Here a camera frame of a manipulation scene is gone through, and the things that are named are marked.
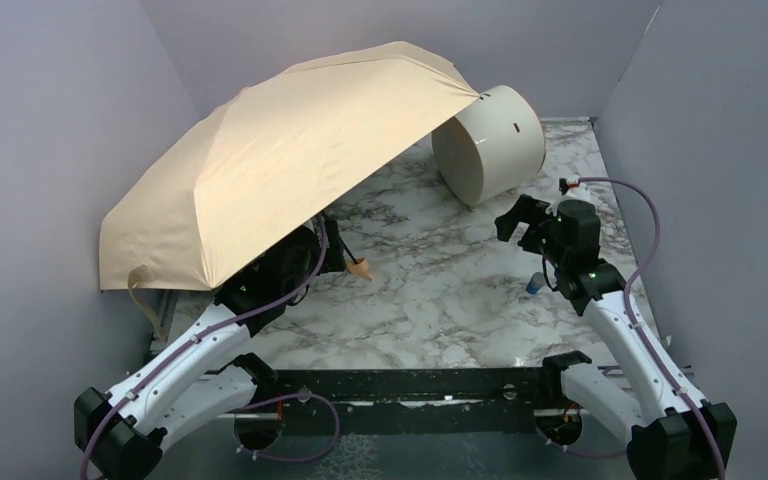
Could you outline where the beige folding umbrella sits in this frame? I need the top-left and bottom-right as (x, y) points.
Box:
(98, 40), (483, 342)

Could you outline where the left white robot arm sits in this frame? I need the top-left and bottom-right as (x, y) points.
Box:
(74, 214), (347, 479)

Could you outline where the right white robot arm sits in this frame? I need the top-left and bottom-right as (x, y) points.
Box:
(495, 195), (737, 479)

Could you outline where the cream cylindrical umbrella stand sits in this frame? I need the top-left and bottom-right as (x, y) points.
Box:
(431, 85), (547, 207)

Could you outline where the small blue capped bottle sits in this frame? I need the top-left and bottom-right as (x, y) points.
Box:
(526, 272), (546, 295)

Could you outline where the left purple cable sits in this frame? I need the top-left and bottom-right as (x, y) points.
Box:
(79, 221), (342, 480)

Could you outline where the purple cable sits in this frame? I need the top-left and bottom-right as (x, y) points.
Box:
(79, 221), (342, 480)
(559, 176), (727, 480)

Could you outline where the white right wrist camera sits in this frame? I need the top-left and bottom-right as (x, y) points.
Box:
(558, 176), (592, 203)

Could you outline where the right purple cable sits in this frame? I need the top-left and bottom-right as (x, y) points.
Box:
(559, 176), (727, 480)

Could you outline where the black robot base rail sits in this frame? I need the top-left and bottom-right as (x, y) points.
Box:
(230, 367), (584, 450)

